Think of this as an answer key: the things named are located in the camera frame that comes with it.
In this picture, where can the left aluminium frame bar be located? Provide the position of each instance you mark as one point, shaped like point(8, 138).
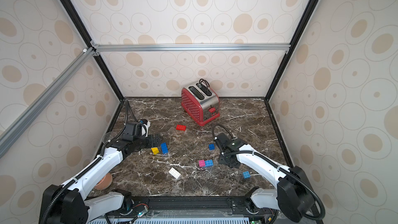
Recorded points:
point(18, 127)

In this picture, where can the white lego brick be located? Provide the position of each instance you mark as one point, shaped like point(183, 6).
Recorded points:
point(174, 173)

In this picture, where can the clear plastic cup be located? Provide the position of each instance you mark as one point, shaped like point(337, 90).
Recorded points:
point(109, 138)

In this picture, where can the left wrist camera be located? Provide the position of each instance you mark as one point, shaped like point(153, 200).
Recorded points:
point(145, 124)

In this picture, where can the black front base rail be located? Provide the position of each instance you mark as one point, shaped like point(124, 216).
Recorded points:
point(197, 210)

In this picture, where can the red lego brick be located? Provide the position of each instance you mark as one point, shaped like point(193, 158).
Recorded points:
point(181, 127)

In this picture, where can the red and steel toaster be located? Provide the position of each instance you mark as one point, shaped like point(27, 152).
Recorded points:
point(200, 102)

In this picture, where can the yellow lego brick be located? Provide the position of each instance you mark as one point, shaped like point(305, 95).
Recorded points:
point(155, 150)

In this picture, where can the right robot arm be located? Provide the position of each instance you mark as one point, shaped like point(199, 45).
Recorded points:
point(293, 194)

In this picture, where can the back aluminium frame bar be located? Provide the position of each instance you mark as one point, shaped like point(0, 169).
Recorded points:
point(192, 47)

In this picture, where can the teal small lego brick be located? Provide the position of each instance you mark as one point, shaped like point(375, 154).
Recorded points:
point(246, 175)

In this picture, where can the aluminium frame bar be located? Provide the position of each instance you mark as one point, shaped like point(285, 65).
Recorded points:
point(192, 47)
point(18, 127)

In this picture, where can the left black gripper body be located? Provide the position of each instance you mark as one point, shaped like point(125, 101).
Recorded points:
point(143, 142)

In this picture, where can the orange ceramic mug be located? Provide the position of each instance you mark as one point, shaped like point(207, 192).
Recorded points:
point(105, 182)

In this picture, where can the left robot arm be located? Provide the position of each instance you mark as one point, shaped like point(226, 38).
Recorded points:
point(68, 202)

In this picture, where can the dark blue long lego brick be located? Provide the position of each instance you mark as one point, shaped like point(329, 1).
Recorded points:
point(164, 148)

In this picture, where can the light blue long lego brick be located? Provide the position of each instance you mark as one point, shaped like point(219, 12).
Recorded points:
point(208, 163)

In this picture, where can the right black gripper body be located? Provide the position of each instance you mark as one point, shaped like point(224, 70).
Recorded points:
point(229, 159)

